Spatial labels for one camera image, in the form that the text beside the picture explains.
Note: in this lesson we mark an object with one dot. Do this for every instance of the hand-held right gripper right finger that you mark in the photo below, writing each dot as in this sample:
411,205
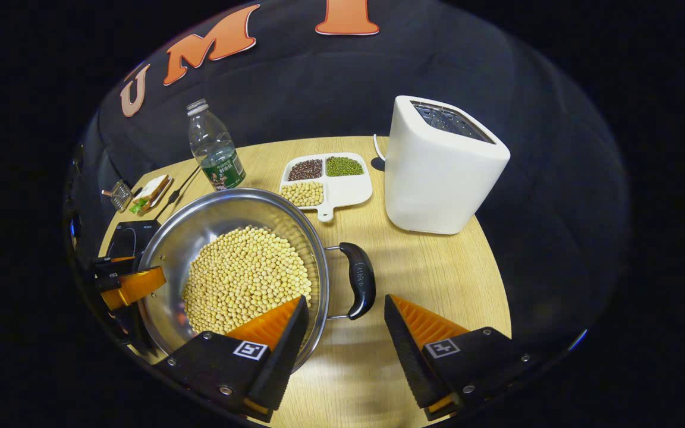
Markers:
405,356

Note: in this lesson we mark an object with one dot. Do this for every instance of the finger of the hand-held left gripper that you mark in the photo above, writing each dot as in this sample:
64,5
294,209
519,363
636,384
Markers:
134,285
110,266

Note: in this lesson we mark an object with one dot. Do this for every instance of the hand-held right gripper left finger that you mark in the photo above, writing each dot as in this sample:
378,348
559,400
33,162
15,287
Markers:
286,356

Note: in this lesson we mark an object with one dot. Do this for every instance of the black induction cooktop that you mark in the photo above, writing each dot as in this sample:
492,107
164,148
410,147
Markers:
125,238

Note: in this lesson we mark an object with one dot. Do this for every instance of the sandwich on white plate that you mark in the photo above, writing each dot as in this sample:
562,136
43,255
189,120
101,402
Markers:
152,193

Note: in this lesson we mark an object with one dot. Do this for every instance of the pile of yellow soybeans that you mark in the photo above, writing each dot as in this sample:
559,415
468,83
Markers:
241,279

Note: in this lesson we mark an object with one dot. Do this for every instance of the clear plastic water bottle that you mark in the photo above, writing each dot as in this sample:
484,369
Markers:
214,148

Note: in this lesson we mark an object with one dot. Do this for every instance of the white toaster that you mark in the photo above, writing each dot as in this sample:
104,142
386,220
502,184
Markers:
437,184

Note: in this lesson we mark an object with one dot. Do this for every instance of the white divided bean dish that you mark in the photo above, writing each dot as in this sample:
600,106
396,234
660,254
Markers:
348,190

